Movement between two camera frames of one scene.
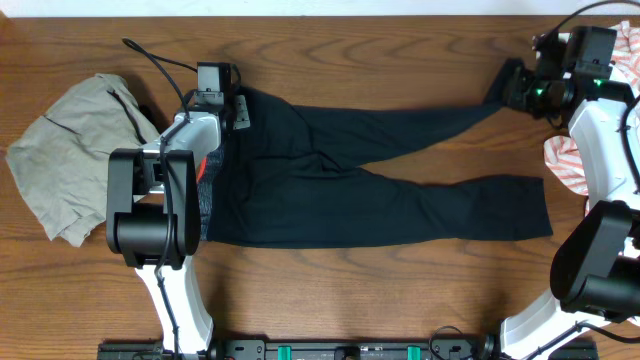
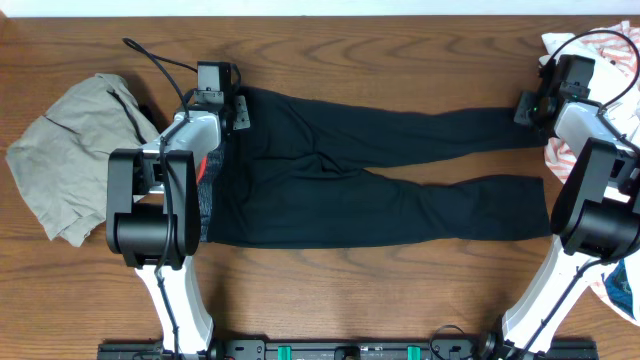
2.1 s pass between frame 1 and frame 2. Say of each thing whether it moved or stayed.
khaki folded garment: stayed
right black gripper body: moved
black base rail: stayed
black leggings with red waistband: moved
